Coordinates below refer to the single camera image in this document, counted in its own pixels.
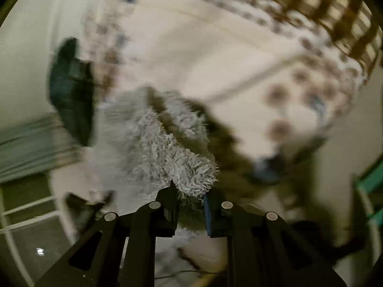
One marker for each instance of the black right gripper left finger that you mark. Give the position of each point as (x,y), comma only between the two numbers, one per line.
(118,250)

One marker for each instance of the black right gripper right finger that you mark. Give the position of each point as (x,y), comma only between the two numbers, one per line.
(265,250)

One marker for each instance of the grey striped curtain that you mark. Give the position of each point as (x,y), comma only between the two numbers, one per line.
(36,146)

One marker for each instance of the dark green folded clothes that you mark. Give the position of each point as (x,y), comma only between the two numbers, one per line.
(71,91)

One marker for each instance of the floral cream bed blanket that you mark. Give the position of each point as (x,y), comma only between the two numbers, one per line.
(278,73)

